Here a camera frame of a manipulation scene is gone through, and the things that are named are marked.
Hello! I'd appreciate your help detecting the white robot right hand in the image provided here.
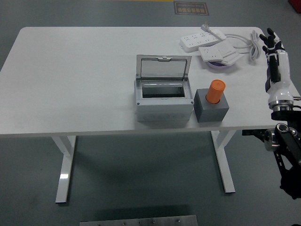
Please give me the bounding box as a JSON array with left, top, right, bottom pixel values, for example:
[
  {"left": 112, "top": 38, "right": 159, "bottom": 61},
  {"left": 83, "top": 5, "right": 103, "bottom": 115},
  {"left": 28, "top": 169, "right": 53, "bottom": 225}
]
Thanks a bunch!
[{"left": 259, "top": 27, "right": 295, "bottom": 105}]

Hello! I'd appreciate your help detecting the orange cylindrical battery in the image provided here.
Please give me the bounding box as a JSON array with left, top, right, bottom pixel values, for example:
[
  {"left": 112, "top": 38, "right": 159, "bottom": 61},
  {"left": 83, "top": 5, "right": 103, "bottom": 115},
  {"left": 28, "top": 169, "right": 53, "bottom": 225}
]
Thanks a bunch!
[{"left": 206, "top": 80, "right": 226, "bottom": 105}]

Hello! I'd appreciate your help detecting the grey electrical enclosure box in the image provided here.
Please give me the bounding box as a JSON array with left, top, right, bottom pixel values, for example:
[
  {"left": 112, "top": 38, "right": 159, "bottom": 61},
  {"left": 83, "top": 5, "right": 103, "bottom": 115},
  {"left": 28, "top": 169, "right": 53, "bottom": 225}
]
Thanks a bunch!
[{"left": 134, "top": 79, "right": 195, "bottom": 122}]

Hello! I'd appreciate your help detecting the black table control panel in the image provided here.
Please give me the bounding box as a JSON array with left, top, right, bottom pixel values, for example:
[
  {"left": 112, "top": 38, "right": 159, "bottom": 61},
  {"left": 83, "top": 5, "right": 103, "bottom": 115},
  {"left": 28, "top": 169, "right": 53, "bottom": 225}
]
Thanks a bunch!
[{"left": 242, "top": 130, "right": 268, "bottom": 137}]

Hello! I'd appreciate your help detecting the white socket panel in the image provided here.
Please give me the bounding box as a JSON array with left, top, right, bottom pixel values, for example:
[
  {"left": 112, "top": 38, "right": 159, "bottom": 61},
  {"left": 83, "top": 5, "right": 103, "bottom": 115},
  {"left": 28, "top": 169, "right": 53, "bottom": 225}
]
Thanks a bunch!
[{"left": 220, "top": 52, "right": 243, "bottom": 66}]

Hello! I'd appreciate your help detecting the purple round dish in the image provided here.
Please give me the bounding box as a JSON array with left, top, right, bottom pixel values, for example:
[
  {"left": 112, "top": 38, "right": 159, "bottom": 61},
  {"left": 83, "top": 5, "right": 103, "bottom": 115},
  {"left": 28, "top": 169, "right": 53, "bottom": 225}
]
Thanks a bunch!
[{"left": 206, "top": 60, "right": 232, "bottom": 70}]

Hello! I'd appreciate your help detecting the grey cube holder block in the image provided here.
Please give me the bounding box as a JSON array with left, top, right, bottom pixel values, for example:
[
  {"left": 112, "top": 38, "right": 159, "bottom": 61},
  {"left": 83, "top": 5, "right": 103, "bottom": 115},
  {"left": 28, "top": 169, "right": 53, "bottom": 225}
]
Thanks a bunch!
[{"left": 193, "top": 88, "right": 230, "bottom": 123}]

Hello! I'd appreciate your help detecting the short white power strip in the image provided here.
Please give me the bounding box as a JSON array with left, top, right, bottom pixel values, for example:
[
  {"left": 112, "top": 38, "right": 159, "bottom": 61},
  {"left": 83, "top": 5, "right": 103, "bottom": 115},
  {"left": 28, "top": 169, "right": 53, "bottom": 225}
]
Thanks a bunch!
[{"left": 198, "top": 44, "right": 237, "bottom": 63}]

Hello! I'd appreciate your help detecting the red crate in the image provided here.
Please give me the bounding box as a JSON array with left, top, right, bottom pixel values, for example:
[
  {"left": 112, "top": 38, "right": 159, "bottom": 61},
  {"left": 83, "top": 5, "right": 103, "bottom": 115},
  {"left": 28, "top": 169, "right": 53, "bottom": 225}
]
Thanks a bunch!
[{"left": 288, "top": 0, "right": 301, "bottom": 14}]

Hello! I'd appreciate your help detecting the white table leg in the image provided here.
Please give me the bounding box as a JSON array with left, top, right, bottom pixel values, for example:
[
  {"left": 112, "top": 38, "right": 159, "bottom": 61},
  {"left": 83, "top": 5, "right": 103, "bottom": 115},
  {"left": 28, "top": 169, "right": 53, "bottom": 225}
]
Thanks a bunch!
[
  {"left": 51, "top": 135, "right": 77, "bottom": 203},
  {"left": 210, "top": 130, "right": 236, "bottom": 194}
]

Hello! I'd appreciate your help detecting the long white power strip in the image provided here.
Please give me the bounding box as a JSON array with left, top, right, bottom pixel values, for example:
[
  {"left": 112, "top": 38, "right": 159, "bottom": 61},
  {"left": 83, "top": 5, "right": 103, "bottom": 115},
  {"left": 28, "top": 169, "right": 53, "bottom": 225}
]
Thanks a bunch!
[{"left": 180, "top": 32, "right": 223, "bottom": 53}]

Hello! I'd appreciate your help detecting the grey metal plate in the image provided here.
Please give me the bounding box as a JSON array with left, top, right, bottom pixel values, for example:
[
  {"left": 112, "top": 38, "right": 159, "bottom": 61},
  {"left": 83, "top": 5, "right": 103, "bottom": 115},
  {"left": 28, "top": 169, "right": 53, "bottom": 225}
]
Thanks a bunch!
[{"left": 79, "top": 214, "right": 198, "bottom": 226}]

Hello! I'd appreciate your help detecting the white power cable with plug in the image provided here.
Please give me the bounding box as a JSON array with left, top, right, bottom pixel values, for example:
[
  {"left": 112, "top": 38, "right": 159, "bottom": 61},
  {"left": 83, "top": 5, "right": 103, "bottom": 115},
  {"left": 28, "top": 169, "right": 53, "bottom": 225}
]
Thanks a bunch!
[{"left": 200, "top": 22, "right": 262, "bottom": 65}]

